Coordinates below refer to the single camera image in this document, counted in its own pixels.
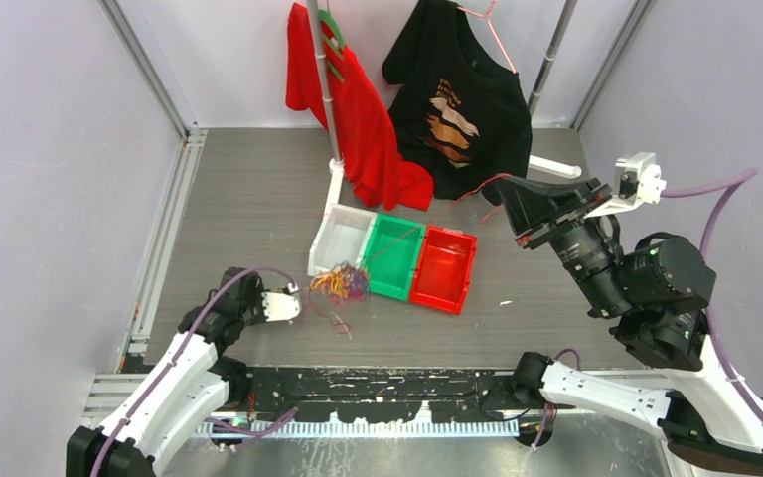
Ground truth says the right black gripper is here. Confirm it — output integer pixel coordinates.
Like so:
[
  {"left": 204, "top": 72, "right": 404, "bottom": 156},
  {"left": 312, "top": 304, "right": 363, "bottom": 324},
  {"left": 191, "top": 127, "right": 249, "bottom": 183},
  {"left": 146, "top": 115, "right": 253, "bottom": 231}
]
[{"left": 489, "top": 169, "right": 628, "bottom": 313}]

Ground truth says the colourful wire bundle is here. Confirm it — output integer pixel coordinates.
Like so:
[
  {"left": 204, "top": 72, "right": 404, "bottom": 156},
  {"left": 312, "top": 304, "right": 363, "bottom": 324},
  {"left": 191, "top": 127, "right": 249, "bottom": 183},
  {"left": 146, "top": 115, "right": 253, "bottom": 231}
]
[{"left": 309, "top": 261, "right": 371, "bottom": 311}]

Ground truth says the red wire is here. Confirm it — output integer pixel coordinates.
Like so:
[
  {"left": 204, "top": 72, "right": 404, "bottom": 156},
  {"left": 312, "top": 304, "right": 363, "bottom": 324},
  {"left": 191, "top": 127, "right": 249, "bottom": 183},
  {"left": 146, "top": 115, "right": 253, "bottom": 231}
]
[{"left": 307, "top": 172, "right": 513, "bottom": 340}]

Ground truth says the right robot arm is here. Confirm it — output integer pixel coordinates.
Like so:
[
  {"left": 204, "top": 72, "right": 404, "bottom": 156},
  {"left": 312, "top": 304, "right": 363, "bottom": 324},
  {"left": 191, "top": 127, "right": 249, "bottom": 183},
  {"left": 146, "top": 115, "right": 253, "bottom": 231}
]
[{"left": 491, "top": 174, "right": 763, "bottom": 476}]

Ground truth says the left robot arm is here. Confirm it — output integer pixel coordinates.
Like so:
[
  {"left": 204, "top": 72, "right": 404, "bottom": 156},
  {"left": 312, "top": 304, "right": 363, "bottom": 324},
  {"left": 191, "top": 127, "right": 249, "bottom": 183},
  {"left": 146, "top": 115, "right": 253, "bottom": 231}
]
[{"left": 65, "top": 266, "right": 301, "bottom": 476}]

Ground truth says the red plastic bin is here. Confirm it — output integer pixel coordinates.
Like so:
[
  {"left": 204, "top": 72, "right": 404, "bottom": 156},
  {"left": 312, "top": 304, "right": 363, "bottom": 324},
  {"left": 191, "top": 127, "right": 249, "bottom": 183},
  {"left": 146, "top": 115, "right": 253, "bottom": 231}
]
[{"left": 408, "top": 226, "right": 478, "bottom": 315}]

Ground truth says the black printed t-shirt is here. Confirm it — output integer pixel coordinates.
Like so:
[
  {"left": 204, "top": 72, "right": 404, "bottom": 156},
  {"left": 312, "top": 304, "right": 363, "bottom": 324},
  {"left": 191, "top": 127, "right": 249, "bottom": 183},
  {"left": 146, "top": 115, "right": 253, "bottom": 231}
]
[{"left": 381, "top": 1, "right": 533, "bottom": 205}]

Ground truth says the green plastic bin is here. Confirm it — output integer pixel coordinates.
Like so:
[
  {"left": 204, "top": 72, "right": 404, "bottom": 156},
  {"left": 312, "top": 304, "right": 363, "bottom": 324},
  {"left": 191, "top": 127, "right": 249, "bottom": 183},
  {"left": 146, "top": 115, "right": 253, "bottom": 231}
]
[{"left": 361, "top": 214, "right": 426, "bottom": 301}]

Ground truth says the red t-shirt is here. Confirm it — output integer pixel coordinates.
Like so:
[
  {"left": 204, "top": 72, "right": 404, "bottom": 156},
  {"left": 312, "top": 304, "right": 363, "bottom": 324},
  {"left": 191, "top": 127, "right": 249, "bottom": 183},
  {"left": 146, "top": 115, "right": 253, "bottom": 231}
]
[{"left": 285, "top": 2, "right": 434, "bottom": 211}]

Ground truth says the white plastic bin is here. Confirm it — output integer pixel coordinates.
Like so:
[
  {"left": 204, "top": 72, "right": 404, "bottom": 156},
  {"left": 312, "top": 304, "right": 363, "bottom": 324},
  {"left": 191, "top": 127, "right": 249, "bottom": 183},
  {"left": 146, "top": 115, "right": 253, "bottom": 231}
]
[{"left": 307, "top": 204, "right": 378, "bottom": 277}]

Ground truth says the pink clothes hanger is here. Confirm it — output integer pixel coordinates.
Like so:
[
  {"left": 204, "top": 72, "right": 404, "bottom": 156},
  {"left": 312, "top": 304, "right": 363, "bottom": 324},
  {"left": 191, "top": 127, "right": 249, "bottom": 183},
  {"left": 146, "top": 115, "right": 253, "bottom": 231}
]
[{"left": 457, "top": 0, "right": 518, "bottom": 74}]

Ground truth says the right metal rack pole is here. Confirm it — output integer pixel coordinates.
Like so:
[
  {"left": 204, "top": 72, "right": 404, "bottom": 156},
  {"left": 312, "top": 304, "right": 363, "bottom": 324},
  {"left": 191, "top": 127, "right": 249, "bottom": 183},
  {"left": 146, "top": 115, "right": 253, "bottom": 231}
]
[{"left": 528, "top": 0, "right": 578, "bottom": 116}]

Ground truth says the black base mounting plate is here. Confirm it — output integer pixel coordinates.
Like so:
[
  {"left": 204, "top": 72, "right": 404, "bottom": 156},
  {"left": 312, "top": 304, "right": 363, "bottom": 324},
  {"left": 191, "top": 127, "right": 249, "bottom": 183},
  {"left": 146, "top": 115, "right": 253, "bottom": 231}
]
[{"left": 219, "top": 367, "right": 544, "bottom": 424}]

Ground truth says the green clothes hanger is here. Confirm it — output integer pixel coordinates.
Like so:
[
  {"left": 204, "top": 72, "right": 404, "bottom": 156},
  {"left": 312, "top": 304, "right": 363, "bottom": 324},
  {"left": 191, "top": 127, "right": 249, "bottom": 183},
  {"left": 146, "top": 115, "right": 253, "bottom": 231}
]
[{"left": 316, "top": 9, "right": 346, "bottom": 83}]

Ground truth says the metal clothes rack pole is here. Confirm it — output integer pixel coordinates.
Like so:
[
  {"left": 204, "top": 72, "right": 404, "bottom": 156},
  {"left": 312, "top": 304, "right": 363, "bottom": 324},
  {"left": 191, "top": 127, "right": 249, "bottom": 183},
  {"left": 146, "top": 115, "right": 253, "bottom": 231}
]
[{"left": 305, "top": 0, "right": 343, "bottom": 167}]

